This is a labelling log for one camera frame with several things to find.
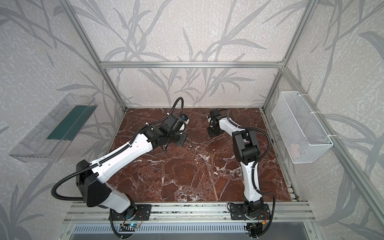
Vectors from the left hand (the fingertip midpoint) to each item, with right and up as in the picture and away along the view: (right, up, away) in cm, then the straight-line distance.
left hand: (186, 132), depth 79 cm
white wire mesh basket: (+51, -1, -18) cm, 54 cm away
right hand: (+16, 0, +26) cm, 31 cm away
